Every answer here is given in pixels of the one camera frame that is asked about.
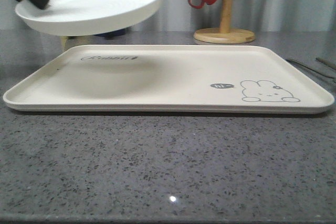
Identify white round plate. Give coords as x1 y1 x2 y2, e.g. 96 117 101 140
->
15 0 162 36

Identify silver fork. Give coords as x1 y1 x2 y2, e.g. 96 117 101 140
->
285 59 335 82

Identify silver chopstick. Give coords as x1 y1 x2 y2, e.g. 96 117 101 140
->
316 57 336 71

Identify yellow mug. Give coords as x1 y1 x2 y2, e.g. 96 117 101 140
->
60 36 78 51

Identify dark blue mug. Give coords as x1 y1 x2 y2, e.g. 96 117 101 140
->
95 28 127 38

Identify wooden mug tree stand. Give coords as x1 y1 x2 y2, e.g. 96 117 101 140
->
193 0 255 44

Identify cream rabbit serving tray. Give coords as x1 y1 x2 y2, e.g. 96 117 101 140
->
3 45 334 114

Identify grey curtain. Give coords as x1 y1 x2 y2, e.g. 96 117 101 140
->
0 0 336 32

